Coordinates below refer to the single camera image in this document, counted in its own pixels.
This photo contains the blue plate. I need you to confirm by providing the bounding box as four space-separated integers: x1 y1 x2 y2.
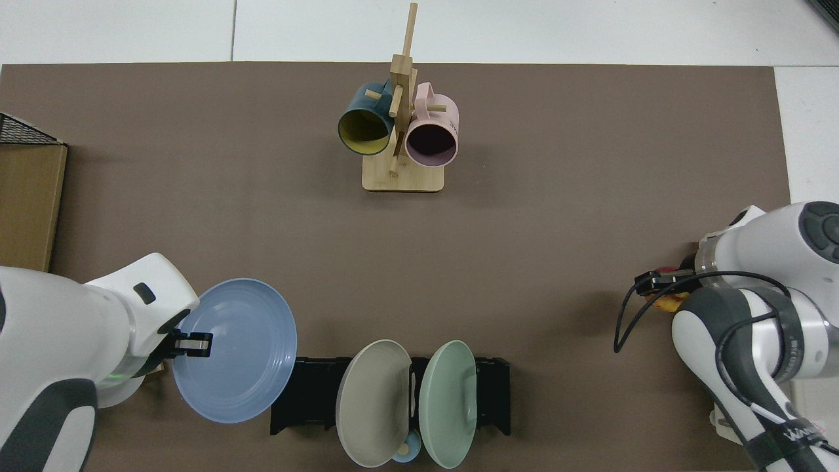
172 279 298 424

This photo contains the red yellow apple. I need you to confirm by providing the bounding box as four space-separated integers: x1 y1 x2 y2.
646 265 690 313

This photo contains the black dish rack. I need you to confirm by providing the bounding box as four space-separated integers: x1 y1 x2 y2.
270 356 511 437

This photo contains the beige plate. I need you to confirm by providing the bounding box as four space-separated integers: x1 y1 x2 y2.
336 339 414 468

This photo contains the pale green plate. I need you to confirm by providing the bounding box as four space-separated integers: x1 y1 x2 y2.
419 340 478 469

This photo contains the small blue round thing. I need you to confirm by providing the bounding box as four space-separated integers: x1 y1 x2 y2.
392 429 422 463

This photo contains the wooden cup stand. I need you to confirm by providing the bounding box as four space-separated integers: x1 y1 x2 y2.
362 2 445 193

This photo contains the dark teal cup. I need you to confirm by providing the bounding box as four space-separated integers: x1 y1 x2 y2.
338 81 395 156

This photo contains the pink cup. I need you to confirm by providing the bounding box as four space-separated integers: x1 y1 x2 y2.
404 82 459 167

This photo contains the brown table cloth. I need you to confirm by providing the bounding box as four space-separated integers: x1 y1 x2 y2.
0 62 792 472

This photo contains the wire basket with wooden floor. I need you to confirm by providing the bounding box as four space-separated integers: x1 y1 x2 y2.
0 111 68 273

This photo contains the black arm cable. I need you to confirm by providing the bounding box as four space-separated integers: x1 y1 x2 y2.
614 269 839 460

